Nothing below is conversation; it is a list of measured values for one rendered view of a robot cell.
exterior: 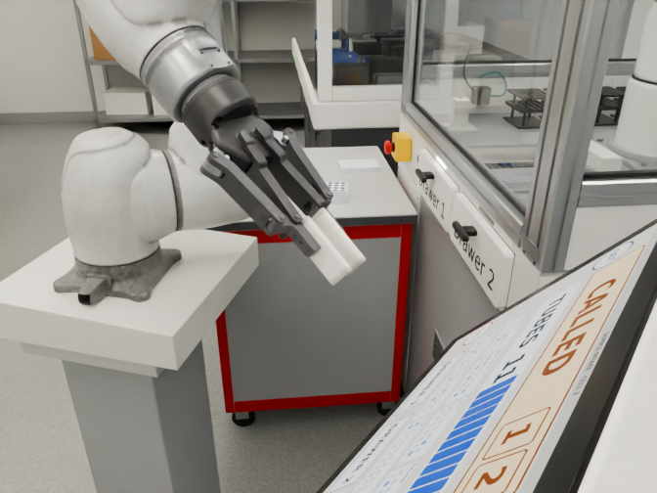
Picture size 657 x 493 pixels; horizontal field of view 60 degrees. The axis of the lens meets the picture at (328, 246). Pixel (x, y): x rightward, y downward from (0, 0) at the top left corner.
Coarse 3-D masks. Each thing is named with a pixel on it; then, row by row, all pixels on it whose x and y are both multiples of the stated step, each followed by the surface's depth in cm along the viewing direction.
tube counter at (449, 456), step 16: (528, 352) 42; (496, 368) 44; (512, 368) 41; (496, 384) 41; (512, 384) 38; (480, 400) 40; (496, 400) 37; (464, 416) 39; (480, 416) 37; (464, 432) 36; (480, 432) 34; (448, 448) 36; (464, 448) 34; (432, 464) 35; (448, 464) 33; (416, 480) 35; (432, 480) 33; (448, 480) 31
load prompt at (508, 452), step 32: (608, 288) 42; (576, 320) 41; (544, 352) 39; (576, 352) 35; (544, 384) 34; (512, 416) 33; (544, 416) 30; (512, 448) 29; (480, 480) 28; (512, 480) 26
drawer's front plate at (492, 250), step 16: (464, 208) 116; (464, 224) 117; (480, 224) 108; (480, 240) 108; (496, 240) 102; (464, 256) 118; (480, 256) 109; (496, 256) 101; (512, 256) 97; (496, 272) 101; (496, 288) 101; (496, 304) 102
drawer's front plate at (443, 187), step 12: (420, 156) 149; (420, 168) 150; (432, 168) 139; (432, 180) 139; (444, 180) 130; (420, 192) 151; (444, 192) 130; (456, 192) 125; (432, 204) 140; (444, 204) 130; (444, 216) 131; (444, 228) 131
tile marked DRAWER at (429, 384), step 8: (464, 352) 58; (448, 360) 60; (456, 360) 58; (440, 368) 60; (448, 368) 57; (432, 376) 59; (440, 376) 56; (424, 384) 58; (432, 384) 55; (416, 392) 57; (424, 392) 55; (408, 400) 57; (416, 400) 54; (424, 400) 52; (408, 408) 54
